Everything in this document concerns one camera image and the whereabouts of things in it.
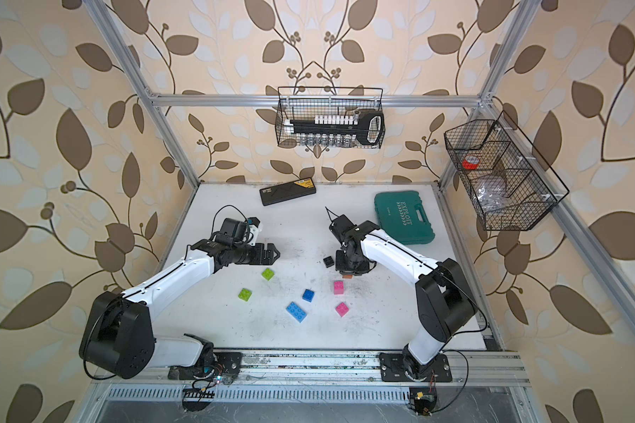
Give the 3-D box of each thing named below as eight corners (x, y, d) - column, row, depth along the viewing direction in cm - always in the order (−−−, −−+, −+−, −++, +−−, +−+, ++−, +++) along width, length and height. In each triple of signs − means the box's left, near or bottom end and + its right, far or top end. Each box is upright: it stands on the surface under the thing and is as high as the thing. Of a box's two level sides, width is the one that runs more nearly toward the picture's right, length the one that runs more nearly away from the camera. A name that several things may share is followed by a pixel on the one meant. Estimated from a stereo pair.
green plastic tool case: (381, 244, 103) (383, 235, 99) (374, 200, 118) (376, 190, 114) (431, 244, 103) (435, 235, 99) (417, 200, 118) (421, 190, 114)
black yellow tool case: (263, 206, 116) (261, 201, 113) (260, 193, 121) (258, 189, 118) (317, 192, 121) (317, 188, 119) (312, 181, 126) (312, 176, 124)
